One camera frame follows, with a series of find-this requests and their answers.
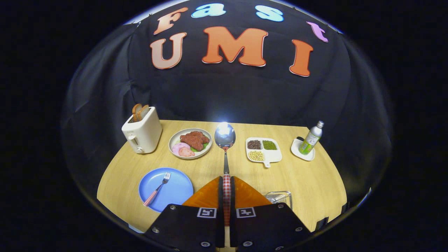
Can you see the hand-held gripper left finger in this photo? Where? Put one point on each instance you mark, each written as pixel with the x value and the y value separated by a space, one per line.
pixel 189 224

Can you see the green lettuce leaf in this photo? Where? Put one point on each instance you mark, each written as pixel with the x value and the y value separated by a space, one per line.
pixel 205 145

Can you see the black table clamp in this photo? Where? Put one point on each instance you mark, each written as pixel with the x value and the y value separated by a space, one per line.
pixel 345 207
pixel 322 223

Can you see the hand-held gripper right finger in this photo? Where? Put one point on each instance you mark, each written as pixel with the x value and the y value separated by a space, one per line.
pixel 266 224

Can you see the green label metal bottle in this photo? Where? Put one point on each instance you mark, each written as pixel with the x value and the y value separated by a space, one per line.
pixel 309 140

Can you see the white round food plate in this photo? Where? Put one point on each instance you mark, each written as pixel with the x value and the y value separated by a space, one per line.
pixel 206 148

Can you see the black backdrop cloth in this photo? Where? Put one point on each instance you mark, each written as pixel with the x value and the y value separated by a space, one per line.
pixel 227 94

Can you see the brown fried meat pieces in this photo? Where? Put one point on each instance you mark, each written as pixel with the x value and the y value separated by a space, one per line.
pixel 194 140

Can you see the pile of yellow soybeans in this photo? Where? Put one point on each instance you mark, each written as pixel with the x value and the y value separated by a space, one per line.
pixel 256 156

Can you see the blue round plate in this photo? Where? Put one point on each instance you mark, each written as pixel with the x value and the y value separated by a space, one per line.
pixel 175 192

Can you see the cream white toaster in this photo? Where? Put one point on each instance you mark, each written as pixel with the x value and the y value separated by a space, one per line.
pixel 143 136

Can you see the pink ham slice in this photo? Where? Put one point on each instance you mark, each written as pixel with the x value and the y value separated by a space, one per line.
pixel 176 147
pixel 187 152

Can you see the white divided tray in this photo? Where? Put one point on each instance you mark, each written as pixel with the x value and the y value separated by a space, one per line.
pixel 273 155

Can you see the metal cutlery drainer basket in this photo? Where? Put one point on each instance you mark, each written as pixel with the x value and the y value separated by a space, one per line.
pixel 280 198

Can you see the pile of dark red beans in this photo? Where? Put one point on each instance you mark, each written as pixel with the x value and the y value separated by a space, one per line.
pixel 254 144

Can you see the pile of green beans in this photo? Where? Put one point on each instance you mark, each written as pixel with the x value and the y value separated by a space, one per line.
pixel 269 145

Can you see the brown toast slice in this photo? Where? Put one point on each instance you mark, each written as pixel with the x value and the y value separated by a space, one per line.
pixel 135 111
pixel 144 111

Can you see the small white coaster dish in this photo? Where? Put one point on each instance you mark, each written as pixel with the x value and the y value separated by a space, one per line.
pixel 296 150

